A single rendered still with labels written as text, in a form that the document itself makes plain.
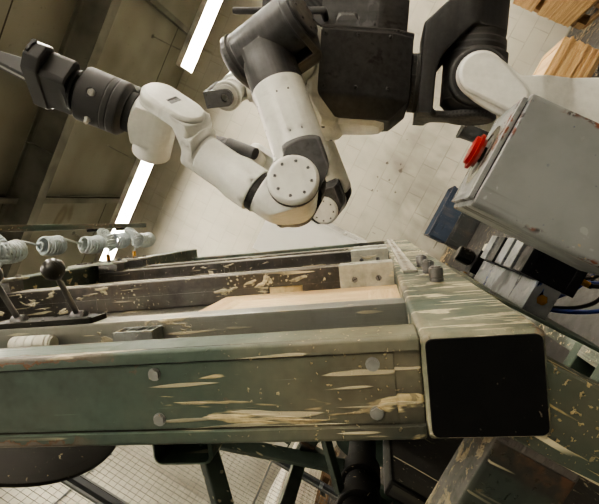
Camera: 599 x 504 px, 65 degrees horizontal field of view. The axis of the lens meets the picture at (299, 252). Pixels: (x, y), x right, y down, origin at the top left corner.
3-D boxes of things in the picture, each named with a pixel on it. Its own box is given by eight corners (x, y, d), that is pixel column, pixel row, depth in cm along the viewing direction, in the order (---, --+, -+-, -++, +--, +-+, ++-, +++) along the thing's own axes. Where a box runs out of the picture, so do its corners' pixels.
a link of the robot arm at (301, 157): (343, 214, 81) (303, 103, 86) (351, 186, 69) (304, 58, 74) (279, 234, 80) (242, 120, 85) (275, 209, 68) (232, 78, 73)
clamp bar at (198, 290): (395, 293, 106) (386, 186, 105) (-56, 325, 126) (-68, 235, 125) (394, 286, 116) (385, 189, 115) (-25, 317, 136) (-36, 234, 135)
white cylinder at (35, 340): (7, 356, 80) (49, 353, 79) (5, 339, 80) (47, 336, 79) (20, 351, 83) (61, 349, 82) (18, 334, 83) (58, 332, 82)
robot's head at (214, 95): (246, 71, 105) (214, 75, 106) (235, 81, 98) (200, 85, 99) (252, 99, 108) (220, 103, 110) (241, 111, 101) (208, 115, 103)
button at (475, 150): (502, 137, 49) (483, 128, 49) (483, 172, 50) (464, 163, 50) (493, 143, 53) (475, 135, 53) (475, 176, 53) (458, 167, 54)
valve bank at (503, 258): (691, 284, 66) (531, 207, 69) (635, 371, 68) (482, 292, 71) (556, 257, 115) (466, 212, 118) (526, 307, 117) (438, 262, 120)
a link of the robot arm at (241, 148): (240, 155, 144) (270, 167, 140) (219, 179, 140) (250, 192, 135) (231, 126, 135) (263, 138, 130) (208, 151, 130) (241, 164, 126)
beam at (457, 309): (556, 439, 46) (548, 328, 45) (429, 442, 48) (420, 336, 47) (407, 258, 263) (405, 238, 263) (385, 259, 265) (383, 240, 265)
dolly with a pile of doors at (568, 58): (620, 55, 338) (567, 32, 342) (580, 124, 347) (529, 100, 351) (585, 77, 397) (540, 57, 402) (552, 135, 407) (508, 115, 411)
